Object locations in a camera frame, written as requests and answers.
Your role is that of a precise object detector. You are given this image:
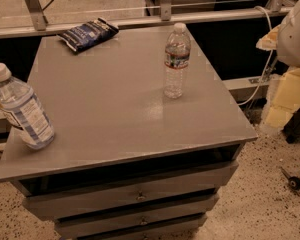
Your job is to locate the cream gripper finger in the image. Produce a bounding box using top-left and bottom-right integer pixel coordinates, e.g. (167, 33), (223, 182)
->
(256, 26), (279, 51)

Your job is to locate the clear water bottle red label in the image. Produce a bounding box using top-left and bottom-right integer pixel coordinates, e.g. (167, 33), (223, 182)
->
(164, 23), (191, 99)

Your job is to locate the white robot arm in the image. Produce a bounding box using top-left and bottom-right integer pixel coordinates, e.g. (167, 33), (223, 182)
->
(256, 0), (300, 68)

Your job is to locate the blue chip bag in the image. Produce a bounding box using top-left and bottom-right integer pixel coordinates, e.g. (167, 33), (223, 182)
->
(59, 18), (119, 53)

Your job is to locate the large bottle white blue label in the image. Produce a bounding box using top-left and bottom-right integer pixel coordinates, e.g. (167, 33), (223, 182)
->
(0, 63), (55, 150)

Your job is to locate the black caster wheel stand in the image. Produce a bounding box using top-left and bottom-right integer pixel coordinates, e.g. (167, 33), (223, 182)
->
(281, 167), (300, 190)

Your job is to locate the top grey drawer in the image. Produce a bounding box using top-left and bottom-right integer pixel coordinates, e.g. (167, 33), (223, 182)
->
(23, 161), (238, 220)

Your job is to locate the grey drawer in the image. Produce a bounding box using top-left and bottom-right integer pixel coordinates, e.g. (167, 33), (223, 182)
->
(23, 161), (238, 220)
(55, 192), (219, 238)
(77, 213), (208, 240)

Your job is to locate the grey drawer cabinet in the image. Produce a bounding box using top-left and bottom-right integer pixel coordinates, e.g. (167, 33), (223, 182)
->
(0, 27), (256, 225)

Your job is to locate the bottom grey drawer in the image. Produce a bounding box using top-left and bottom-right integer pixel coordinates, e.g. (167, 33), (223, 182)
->
(77, 213), (208, 240)

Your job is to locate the middle grey drawer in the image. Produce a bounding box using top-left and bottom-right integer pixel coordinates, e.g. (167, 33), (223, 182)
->
(55, 192), (219, 238)

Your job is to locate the white cable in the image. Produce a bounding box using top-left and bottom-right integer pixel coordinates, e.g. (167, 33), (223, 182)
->
(237, 5), (275, 107)

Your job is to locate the metal railing frame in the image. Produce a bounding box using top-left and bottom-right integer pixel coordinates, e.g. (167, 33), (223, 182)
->
(0, 0), (300, 40)

